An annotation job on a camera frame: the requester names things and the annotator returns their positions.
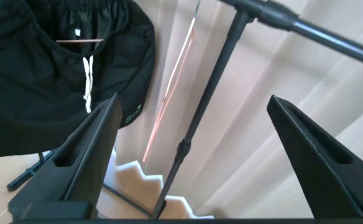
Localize black garment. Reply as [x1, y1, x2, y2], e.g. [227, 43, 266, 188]
[0, 0, 156, 159]

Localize beige curtain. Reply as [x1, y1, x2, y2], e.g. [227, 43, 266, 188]
[113, 0, 363, 218]

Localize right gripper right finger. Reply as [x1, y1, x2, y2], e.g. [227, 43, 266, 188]
[267, 95, 363, 219]

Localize black clothes rack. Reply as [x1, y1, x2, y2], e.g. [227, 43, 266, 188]
[6, 0, 363, 219]

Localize pink clothes hanger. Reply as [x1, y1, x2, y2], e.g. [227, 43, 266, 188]
[56, 38, 104, 44]
[142, 0, 201, 164]

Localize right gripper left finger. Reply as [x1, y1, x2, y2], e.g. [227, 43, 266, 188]
[7, 92, 122, 220]

